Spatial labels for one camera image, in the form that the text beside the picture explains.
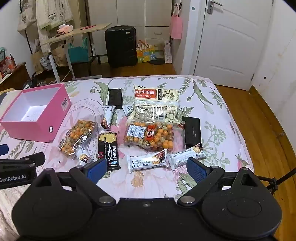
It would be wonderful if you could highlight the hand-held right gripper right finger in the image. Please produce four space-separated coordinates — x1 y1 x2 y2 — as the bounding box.
177 157 265 207

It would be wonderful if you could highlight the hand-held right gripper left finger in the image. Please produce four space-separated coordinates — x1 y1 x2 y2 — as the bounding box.
29 158 116 207

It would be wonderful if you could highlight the white snack bar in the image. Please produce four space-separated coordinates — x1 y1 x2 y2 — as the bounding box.
100 105 116 130
122 103 136 116
168 143 204 168
127 149 167 173
75 146 94 166

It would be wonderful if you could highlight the black biscuit packet gold print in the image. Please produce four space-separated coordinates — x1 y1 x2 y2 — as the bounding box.
97 131 121 171

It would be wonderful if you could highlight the pink cardboard box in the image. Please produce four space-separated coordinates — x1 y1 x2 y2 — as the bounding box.
0 83 72 143

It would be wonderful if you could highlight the black snack packet red corner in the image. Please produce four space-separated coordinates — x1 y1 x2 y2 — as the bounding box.
180 116 201 150

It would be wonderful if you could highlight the small clear coated peanut bag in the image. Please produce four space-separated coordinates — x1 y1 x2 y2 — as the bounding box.
57 119 99 159

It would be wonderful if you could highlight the large clear coated peanut bag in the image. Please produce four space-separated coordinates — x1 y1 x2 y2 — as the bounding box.
124 116 185 153

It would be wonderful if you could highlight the plain black snack packet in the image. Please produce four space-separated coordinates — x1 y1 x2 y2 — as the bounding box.
108 88 123 109

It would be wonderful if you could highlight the white noodle packet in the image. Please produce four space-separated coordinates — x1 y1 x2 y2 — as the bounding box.
133 85 181 123

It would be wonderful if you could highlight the dark wooden cabinet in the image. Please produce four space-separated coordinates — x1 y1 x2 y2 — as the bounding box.
0 61 30 92

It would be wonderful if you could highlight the black tripod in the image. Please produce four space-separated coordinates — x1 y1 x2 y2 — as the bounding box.
255 168 296 197

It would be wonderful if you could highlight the red box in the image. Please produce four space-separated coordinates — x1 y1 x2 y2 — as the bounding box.
0 54 16 75

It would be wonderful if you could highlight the brown paper bag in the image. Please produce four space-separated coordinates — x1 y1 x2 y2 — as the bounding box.
52 45 70 67
31 50 45 75

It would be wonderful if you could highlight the white patterned bag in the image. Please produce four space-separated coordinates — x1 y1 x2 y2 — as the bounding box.
39 56 53 71

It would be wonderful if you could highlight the black clothes rack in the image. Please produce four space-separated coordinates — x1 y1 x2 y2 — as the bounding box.
18 0 33 55

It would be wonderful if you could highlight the teal bag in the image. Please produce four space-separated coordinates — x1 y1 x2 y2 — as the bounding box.
68 37 89 64

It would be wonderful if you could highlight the white plastic bag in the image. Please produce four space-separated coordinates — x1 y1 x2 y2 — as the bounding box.
164 40 173 64

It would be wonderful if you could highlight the colourful gift bag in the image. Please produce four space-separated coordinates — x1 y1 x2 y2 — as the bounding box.
136 40 155 63

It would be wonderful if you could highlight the black suitcase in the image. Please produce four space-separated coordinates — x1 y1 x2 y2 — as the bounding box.
105 25 137 68

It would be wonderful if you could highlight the white cabinet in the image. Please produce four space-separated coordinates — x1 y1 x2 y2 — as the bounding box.
194 0 274 91

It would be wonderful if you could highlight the beige tote bag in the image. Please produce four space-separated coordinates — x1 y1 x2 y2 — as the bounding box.
17 0 37 33

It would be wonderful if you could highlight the wooden overbed table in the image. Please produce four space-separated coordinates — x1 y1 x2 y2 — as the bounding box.
39 23 112 83

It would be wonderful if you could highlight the pink tissue box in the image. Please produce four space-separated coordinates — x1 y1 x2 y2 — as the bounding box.
58 24 74 34

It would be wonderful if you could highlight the pink paper bag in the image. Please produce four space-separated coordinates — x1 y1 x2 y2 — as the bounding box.
170 14 183 39

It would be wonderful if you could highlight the cream knitted cardigan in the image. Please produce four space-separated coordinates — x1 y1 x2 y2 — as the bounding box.
36 0 74 52

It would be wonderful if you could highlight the beige wardrobe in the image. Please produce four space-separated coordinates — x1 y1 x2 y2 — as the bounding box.
88 0 173 63

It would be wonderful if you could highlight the metal door handle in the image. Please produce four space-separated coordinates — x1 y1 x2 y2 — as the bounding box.
207 0 223 14

